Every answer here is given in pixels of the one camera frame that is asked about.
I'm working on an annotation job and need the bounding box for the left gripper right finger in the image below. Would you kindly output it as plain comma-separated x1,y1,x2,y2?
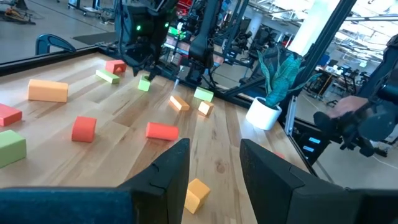
239,139,398,224

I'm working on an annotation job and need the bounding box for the green snake plant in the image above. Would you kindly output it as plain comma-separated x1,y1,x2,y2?
256,46,323,109

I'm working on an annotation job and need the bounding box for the white column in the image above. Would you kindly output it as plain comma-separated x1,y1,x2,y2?
287,0,341,57

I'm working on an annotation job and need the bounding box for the red arch block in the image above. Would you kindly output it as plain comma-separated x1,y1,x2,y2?
104,59,127,75

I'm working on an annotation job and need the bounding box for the long orange block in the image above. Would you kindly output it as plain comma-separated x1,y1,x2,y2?
169,95,191,112

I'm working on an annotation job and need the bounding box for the small red block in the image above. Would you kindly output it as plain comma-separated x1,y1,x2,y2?
71,116,98,144

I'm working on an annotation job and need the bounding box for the person's hand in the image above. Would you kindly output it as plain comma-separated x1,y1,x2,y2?
326,95,369,119

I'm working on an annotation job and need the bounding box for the large orange rectangular block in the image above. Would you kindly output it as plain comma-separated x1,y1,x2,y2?
27,78,69,103

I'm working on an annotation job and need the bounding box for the red rounded bar block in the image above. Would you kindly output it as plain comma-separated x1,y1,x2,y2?
145,121,180,142

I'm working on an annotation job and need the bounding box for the green cube block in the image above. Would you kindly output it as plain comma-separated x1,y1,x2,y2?
137,74,152,92
0,129,27,169

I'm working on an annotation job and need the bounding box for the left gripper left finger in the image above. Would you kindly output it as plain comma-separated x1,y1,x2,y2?
0,138,190,224

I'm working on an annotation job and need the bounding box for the black arched bracket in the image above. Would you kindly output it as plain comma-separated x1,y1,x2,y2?
35,33,77,56

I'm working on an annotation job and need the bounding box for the orange cube block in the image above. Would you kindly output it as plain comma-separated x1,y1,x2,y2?
183,178,211,215
198,100,215,117

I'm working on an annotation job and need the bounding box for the white plant pot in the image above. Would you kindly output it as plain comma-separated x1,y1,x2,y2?
245,96,283,131

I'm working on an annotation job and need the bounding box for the person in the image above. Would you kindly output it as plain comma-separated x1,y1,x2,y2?
326,32,398,147

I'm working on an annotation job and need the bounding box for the long green block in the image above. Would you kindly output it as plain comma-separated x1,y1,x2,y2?
193,86,215,103
95,68,121,85

